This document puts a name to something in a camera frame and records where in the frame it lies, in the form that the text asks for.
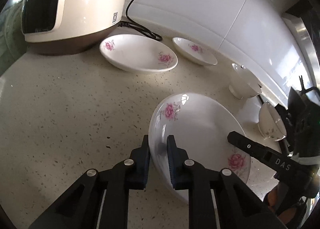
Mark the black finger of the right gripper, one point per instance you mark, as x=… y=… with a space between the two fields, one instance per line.
x=260 y=152

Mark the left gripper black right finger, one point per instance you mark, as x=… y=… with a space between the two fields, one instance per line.
x=216 y=199

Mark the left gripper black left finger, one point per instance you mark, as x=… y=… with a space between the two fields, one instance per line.
x=99 y=199

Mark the white bowl with floral print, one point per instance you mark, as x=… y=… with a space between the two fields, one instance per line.
x=270 y=123

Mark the plain white bowl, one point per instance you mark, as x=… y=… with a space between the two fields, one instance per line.
x=243 y=83

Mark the right hand in black glove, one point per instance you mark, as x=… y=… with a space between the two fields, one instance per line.
x=287 y=199

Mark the steel range hood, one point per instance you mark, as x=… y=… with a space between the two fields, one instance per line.
x=302 y=19

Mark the small white floral plate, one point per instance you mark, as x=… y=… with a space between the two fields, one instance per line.
x=194 y=52

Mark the white and brown rice cooker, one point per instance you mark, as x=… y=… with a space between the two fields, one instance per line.
x=58 y=27

